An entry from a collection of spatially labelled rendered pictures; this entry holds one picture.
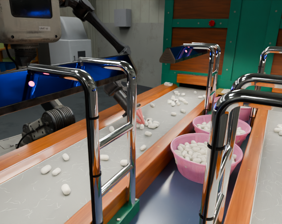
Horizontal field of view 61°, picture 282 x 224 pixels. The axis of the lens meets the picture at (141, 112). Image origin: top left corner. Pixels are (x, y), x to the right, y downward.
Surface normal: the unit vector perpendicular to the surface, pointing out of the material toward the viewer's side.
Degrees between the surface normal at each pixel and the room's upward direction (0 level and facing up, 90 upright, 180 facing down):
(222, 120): 90
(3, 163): 0
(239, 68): 90
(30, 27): 90
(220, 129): 90
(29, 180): 0
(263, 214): 0
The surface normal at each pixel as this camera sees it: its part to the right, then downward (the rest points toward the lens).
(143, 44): -0.65, 0.24
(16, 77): 0.75, -0.36
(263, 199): 0.02, -0.95
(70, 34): 0.76, -0.10
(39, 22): 0.76, 0.22
